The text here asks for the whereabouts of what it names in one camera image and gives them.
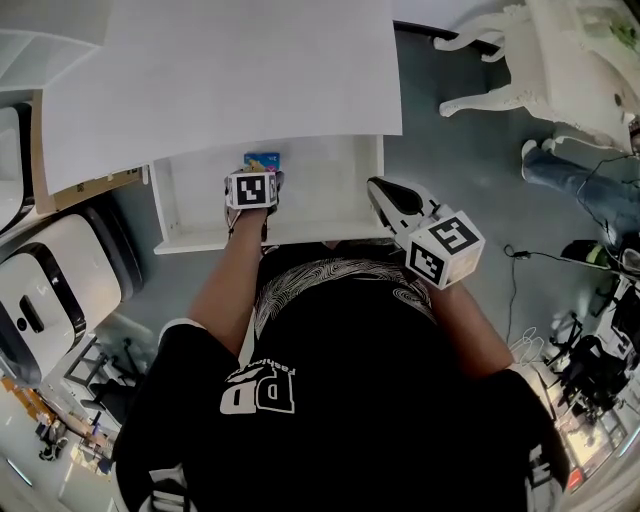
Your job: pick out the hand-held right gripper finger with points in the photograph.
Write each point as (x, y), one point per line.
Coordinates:
(417, 189)
(384, 215)

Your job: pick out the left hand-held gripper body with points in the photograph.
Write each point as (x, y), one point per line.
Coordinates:
(250, 190)

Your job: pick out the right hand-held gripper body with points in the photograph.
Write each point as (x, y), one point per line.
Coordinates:
(440, 250)

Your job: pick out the small blue printed box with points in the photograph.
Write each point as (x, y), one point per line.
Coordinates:
(262, 161)

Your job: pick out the white drawer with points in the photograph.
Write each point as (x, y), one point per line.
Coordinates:
(325, 200)

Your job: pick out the person's right forearm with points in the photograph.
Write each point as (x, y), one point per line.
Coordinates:
(470, 330)

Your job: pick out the person's left forearm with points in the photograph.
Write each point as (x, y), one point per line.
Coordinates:
(235, 280)

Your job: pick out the person's patterned shorts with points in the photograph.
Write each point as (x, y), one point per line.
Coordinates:
(325, 272)

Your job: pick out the white cabinet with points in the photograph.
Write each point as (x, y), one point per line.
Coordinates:
(225, 75)

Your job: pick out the black round seat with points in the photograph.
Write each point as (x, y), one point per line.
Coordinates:
(585, 252)

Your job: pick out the person's black t-shirt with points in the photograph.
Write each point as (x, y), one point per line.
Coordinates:
(350, 400)

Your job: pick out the brown cardboard box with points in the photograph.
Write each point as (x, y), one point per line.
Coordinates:
(75, 192)

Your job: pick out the cream dressing table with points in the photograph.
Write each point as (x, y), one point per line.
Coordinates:
(565, 65)

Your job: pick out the white machine lower unit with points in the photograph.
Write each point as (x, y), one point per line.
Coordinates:
(65, 285)

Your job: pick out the white machine unit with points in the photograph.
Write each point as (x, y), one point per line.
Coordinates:
(12, 165)
(65, 285)

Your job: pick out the white machine upper unit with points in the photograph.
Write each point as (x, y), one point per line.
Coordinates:
(12, 165)

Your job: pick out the small green plant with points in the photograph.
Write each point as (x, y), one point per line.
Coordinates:
(625, 32)

